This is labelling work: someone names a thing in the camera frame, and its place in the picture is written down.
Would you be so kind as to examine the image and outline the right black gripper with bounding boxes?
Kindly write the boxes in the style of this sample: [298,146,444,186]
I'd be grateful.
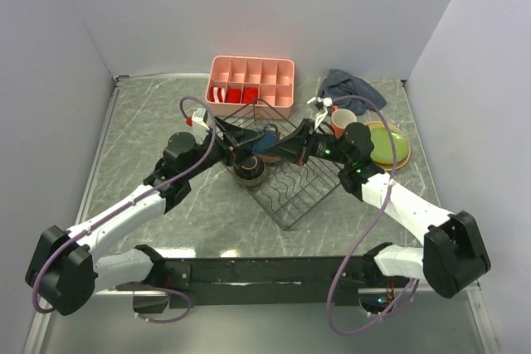
[266,119,352,166]

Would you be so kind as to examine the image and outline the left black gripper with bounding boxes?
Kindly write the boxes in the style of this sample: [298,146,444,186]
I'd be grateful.
[183,115,263,180]

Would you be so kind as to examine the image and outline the dark blue cup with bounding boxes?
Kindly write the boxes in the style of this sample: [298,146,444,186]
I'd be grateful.
[251,124,280,155]

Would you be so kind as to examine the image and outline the black bowl gold rim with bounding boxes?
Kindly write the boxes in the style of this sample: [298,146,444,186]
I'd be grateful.
[232,155,267,187]

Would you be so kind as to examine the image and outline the orange mug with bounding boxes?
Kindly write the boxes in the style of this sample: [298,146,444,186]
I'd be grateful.
[330,105,358,138]

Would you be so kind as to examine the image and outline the clear glass plate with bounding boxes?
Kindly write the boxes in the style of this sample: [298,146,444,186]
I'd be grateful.
[368,125,411,167]

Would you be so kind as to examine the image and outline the tan wooden plate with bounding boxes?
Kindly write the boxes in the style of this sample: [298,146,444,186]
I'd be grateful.
[365,121,411,172]

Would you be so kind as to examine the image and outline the pink patterned bowl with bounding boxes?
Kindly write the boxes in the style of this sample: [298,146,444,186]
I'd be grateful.
[260,155,280,164]

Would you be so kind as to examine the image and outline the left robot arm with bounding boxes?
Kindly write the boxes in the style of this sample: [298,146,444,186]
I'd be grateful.
[25,117,268,316]

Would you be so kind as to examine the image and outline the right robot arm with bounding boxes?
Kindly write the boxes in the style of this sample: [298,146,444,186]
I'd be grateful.
[265,119,491,298]

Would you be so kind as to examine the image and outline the red roll middle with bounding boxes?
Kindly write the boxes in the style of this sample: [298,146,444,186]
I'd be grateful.
[226,88,242,104]

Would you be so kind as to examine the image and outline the red roll right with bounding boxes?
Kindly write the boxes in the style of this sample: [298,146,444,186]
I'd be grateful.
[241,86,258,104]

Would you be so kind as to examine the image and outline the red white striped roll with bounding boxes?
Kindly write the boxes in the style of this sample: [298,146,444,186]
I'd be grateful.
[210,86,227,103]

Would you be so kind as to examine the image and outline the pink compartment organizer box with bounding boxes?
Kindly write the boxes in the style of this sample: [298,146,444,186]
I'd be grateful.
[205,56,295,119]

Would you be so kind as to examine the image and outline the grey crumpled cloth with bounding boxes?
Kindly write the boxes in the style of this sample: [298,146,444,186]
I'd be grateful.
[317,69,387,115]

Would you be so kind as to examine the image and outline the black wire dish rack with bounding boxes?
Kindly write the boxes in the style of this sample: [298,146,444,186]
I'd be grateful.
[221,112,341,230]

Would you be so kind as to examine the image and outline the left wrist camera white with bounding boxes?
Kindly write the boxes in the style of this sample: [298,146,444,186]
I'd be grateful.
[186,107,210,137]

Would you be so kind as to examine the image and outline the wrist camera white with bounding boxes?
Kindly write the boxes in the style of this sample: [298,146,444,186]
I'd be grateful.
[186,107,210,137]
[306,96,334,130]

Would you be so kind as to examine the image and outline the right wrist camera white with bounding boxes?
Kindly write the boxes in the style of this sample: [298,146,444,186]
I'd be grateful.
[306,96,334,130]

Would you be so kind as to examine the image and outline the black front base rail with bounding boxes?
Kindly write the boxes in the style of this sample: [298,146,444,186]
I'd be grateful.
[161,255,412,309]

